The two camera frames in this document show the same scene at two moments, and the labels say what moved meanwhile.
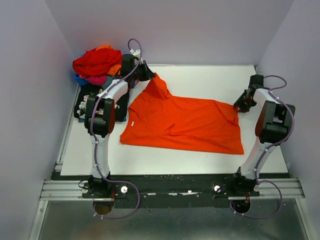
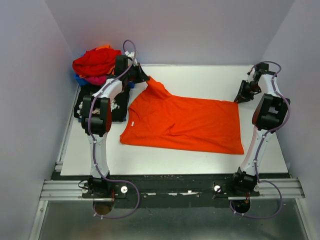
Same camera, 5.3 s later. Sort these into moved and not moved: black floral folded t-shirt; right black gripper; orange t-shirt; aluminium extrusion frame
Moved: right black gripper
Not moved: aluminium extrusion frame; black floral folded t-shirt; orange t-shirt
